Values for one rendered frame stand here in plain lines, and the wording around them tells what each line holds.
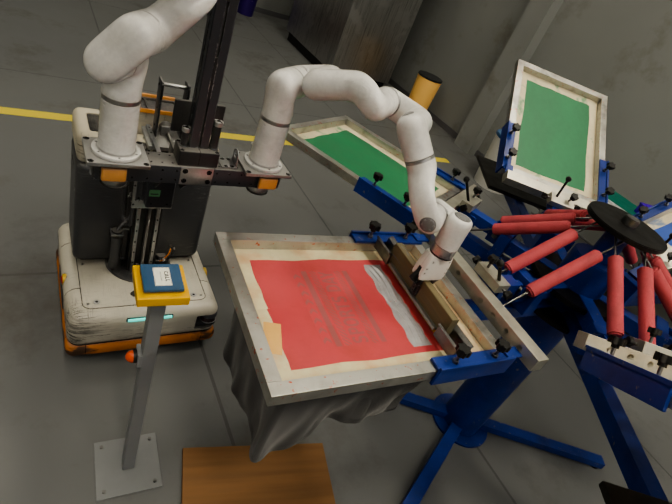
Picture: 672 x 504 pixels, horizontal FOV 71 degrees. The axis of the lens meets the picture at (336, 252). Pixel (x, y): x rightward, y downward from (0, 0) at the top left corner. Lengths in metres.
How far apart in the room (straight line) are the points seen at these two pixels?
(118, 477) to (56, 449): 0.25
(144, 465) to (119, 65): 1.44
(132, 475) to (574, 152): 2.61
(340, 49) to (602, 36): 3.10
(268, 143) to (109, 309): 1.05
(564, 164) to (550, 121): 0.27
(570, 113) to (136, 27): 2.45
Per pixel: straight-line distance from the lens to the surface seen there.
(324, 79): 1.38
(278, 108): 1.45
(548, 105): 3.03
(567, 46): 6.14
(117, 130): 1.38
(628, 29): 5.85
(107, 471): 2.07
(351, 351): 1.30
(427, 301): 1.49
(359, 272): 1.57
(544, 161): 2.77
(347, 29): 6.81
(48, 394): 2.26
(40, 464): 2.11
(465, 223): 1.38
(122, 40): 1.20
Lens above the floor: 1.85
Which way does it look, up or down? 34 degrees down
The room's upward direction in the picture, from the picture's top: 24 degrees clockwise
